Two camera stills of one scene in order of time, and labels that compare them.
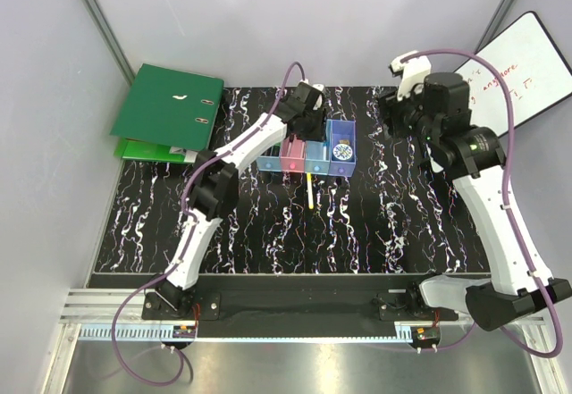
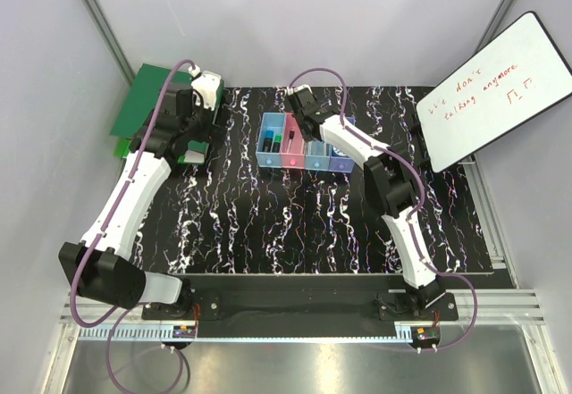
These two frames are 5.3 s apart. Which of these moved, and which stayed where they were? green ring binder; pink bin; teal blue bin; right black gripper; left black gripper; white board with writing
Moved: right black gripper; left black gripper
Stayed: teal blue bin; pink bin; white board with writing; green ring binder
